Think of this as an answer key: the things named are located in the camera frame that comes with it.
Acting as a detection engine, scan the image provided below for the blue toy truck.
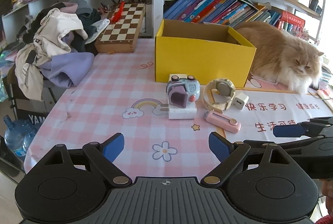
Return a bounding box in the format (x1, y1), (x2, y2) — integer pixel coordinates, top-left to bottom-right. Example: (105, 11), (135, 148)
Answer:
(166, 75), (200, 108)

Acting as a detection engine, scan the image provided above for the pink utility knife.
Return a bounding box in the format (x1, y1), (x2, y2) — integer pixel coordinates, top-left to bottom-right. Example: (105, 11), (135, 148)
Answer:
(204, 110), (241, 133)

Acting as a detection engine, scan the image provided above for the small white charger cube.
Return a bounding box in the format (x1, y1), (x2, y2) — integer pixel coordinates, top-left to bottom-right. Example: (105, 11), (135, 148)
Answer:
(232, 91), (250, 110)

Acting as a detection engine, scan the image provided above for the large white charger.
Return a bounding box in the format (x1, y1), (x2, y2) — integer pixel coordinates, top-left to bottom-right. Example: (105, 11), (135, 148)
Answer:
(153, 103), (197, 120)

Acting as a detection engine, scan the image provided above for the cream wrist watch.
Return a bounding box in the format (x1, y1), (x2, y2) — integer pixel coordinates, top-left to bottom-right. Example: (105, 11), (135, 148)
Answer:
(201, 78), (235, 113)

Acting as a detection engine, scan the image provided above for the pink checkered tablecloth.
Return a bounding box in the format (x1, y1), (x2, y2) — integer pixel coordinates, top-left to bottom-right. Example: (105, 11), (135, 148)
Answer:
(24, 37), (333, 180)

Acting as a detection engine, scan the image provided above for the orange fluffy cat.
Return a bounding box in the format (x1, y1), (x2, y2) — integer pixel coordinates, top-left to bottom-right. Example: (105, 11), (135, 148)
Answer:
(234, 21), (323, 94)

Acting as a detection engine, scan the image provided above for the blue water bottle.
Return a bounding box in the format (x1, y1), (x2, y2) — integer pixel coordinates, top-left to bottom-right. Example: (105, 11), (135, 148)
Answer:
(3, 115), (41, 160)

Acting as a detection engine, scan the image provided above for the cream eraser block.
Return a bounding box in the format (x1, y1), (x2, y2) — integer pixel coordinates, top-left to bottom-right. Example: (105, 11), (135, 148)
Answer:
(169, 74), (187, 82)

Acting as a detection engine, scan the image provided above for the yellow cardboard box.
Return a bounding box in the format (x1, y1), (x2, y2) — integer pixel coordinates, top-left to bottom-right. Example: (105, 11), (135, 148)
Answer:
(155, 20), (256, 88)

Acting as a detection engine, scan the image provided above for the red book box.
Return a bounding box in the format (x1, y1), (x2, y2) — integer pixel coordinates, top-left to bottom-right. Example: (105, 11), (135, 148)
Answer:
(275, 11), (305, 33)

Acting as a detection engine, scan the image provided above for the wooden chess board box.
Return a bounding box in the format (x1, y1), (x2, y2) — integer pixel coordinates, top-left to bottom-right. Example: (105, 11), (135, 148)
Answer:
(95, 3), (146, 53)

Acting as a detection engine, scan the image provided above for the pile of clothes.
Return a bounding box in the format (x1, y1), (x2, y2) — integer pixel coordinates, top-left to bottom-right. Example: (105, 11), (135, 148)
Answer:
(15, 0), (110, 101)

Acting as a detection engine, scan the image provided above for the red tassel ornament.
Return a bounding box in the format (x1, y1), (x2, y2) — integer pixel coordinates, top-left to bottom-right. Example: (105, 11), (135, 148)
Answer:
(110, 0), (125, 24)

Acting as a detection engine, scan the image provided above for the row of leaning books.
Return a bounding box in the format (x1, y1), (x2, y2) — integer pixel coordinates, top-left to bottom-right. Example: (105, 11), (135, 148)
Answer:
(163, 0), (282, 27)

